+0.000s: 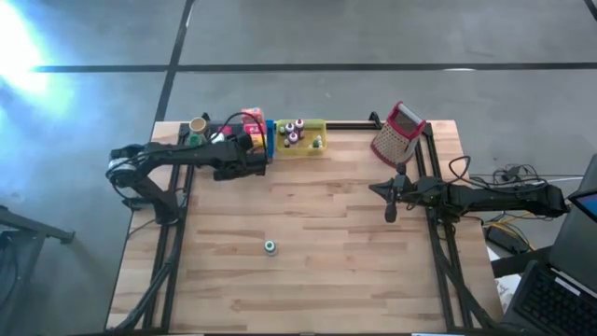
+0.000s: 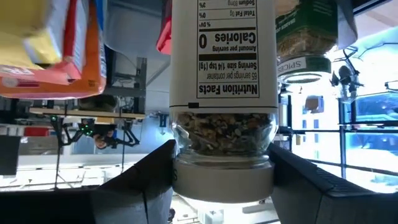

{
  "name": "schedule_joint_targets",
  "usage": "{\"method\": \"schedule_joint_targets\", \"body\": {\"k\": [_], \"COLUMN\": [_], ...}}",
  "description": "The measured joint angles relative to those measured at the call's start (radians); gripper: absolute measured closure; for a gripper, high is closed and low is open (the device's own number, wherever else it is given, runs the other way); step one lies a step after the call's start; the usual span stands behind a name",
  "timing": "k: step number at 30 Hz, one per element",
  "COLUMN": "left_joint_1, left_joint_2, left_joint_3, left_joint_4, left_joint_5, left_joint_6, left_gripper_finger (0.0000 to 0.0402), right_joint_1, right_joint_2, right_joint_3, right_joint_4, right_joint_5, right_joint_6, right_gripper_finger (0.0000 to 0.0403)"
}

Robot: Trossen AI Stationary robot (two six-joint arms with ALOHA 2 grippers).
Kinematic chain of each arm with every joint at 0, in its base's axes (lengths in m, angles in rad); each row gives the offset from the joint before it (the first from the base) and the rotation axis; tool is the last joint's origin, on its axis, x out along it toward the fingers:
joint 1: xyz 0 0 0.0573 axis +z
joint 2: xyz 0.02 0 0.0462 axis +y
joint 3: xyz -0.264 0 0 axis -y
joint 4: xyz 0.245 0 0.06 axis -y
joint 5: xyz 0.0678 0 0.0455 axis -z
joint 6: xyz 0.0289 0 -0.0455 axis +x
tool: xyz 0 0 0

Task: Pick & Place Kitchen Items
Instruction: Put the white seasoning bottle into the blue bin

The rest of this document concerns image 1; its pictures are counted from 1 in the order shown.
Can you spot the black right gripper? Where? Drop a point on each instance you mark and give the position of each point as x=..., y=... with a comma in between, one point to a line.
x=417, y=190

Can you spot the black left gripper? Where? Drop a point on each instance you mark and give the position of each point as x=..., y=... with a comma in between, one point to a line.
x=240, y=163

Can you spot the green food colour bottle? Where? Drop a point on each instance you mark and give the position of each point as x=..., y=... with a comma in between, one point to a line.
x=270, y=246

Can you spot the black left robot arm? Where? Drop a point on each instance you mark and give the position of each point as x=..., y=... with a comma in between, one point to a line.
x=177, y=156

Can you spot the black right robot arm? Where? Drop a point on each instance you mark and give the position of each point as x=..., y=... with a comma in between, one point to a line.
x=503, y=198

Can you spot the grey translucent plastic bin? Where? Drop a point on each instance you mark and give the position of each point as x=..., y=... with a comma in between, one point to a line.
x=214, y=128

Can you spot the blue plastic bin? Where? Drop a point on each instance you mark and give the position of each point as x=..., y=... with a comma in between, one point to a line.
x=270, y=137

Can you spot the red metal box grater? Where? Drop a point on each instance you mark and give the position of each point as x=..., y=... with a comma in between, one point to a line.
x=396, y=140

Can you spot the yellow translucent plastic bin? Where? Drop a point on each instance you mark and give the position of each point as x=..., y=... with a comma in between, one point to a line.
x=310, y=149

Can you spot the black power brick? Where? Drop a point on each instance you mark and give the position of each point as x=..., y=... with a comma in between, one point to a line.
x=503, y=239

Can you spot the black laptop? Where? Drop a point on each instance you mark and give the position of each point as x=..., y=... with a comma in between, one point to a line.
x=550, y=298

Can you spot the blue-lit monitor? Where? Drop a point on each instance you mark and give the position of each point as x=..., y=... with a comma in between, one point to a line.
x=588, y=205

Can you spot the black metal stand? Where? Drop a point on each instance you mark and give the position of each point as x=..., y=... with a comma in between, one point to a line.
x=28, y=224

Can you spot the black side table frame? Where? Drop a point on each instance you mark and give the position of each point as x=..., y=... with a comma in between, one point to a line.
x=517, y=263

